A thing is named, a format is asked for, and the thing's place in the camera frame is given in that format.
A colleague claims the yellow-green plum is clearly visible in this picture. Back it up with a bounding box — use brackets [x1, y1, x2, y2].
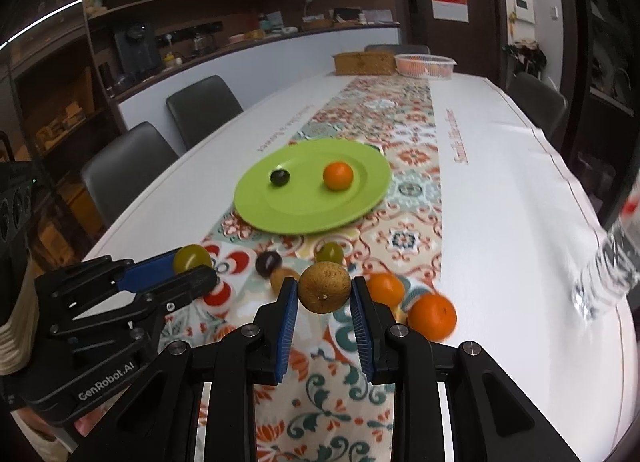
[172, 244, 213, 274]

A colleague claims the orange tangerine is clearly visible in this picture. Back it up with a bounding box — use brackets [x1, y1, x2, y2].
[408, 293, 458, 341]

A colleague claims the small orange mandarin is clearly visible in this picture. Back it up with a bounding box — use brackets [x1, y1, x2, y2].
[367, 272, 405, 309]

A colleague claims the brown kiwi fruit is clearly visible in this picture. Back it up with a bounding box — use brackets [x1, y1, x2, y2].
[269, 267, 299, 294]

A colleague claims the dark purple plum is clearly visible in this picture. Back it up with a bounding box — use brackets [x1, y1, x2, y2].
[255, 251, 282, 278]

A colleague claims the brown round fruit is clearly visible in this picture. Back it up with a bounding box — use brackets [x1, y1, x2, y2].
[298, 261, 352, 315]

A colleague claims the green plum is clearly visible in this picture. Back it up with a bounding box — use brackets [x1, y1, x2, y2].
[314, 242, 344, 265]

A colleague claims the large orange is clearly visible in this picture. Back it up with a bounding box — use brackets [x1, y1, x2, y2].
[322, 162, 354, 191]

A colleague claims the patterned table runner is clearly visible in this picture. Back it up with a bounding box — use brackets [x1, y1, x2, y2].
[190, 76, 442, 461]

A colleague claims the grey chair near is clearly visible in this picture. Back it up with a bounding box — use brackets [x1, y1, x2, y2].
[80, 122, 178, 227]

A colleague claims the grey chair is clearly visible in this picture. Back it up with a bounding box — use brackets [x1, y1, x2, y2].
[80, 122, 178, 227]
[166, 75, 243, 150]
[506, 73, 568, 138]

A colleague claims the green plate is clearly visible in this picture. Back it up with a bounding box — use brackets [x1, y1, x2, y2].
[233, 138, 392, 234]

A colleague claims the grey chair far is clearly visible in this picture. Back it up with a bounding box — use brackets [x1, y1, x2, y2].
[166, 75, 243, 150]

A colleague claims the white tablecloth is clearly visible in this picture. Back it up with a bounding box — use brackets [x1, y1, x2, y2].
[93, 74, 638, 461]

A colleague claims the black coffee machine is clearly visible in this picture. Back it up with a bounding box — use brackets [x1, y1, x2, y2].
[114, 24, 163, 82]

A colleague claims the clear water bottle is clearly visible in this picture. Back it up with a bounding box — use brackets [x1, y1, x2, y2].
[572, 191, 640, 322]

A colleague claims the wicker basket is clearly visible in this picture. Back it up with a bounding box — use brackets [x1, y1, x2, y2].
[333, 51, 396, 76]

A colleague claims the white plastic fruit basket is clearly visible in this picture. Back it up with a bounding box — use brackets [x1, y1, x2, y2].
[395, 53, 457, 79]

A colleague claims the grey chair right side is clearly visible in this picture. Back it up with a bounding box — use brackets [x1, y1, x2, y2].
[506, 73, 568, 138]

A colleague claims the grey chair table end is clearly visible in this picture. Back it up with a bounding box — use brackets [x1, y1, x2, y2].
[364, 44, 431, 55]

